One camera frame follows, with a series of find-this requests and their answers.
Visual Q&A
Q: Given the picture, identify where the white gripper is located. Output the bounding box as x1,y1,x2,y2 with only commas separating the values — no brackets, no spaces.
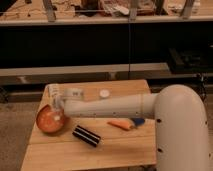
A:
47,84,84,110

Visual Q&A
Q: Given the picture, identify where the black equipment on shelf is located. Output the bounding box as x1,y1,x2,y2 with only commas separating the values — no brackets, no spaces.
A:
167,48,213,74

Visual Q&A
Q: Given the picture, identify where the small white round disc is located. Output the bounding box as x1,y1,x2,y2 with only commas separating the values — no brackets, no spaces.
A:
99,89,110,98

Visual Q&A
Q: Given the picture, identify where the orange ceramic bowl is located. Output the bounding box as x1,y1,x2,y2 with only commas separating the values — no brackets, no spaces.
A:
36,104,68,133

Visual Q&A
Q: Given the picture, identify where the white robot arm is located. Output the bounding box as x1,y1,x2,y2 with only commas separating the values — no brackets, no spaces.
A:
48,84,210,171

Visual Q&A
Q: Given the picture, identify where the orange carrot toy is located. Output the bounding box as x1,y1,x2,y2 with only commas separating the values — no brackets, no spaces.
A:
108,120,131,131

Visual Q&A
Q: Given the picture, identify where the wooden table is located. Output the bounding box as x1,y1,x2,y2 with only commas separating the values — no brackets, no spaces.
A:
20,79,158,171

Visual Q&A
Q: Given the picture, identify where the blue toy object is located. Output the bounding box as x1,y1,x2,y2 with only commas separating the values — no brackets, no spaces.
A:
131,118,145,127

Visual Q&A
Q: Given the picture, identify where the long metal shelf rack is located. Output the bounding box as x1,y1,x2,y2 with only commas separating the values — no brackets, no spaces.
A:
0,0,213,85

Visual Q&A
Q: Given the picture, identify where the black striped rectangular box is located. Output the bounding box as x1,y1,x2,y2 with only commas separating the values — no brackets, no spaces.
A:
72,125,101,147

